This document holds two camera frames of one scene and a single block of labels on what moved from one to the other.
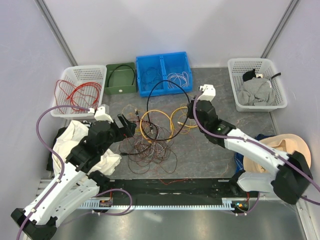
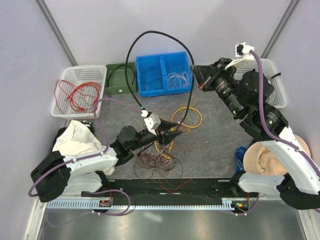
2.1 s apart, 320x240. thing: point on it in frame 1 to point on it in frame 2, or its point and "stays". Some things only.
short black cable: x=117 y=66 stays
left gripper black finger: x=126 y=122 to x=167 y=124
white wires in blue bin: x=181 y=79 stays
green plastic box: x=120 y=78 stays
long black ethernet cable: x=150 y=128 to x=192 y=74
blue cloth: x=239 y=158 stays
